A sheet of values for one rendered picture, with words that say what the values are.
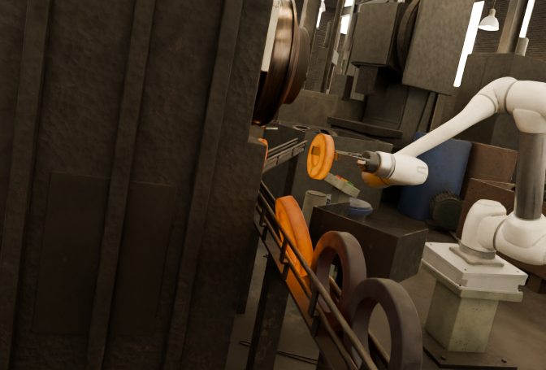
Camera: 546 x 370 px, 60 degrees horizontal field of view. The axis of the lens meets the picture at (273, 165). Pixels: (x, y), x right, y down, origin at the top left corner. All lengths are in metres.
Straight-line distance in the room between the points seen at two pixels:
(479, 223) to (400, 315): 1.60
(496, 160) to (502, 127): 1.24
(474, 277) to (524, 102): 0.76
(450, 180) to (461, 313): 2.85
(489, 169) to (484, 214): 3.05
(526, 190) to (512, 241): 0.23
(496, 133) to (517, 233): 4.33
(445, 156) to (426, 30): 1.30
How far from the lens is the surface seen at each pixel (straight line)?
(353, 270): 0.85
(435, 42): 5.36
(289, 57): 1.52
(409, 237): 1.29
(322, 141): 1.58
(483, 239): 2.29
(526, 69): 6.65
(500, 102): 2.03
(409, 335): 0.71
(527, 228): 2.16
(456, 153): 5.04
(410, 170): 1.72
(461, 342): 2.44
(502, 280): 2.32
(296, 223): 1.00
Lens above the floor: 1.01
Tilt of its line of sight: 9 degrees down
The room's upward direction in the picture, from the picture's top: 11 degrees clockwise
